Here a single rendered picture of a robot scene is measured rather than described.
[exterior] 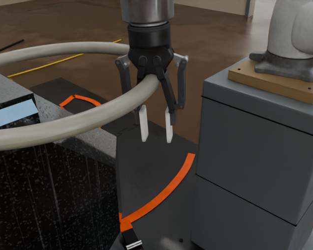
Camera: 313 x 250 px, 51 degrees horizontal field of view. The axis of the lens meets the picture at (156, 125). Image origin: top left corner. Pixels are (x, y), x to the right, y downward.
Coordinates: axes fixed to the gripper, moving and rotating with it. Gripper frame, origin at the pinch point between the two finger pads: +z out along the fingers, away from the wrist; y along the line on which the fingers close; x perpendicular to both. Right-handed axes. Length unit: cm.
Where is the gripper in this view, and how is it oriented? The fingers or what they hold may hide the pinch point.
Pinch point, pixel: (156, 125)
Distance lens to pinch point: 66.7
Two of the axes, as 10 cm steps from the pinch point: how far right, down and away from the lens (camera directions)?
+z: 0.7, 8.8, 4.8
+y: -9.8, -0.4, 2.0
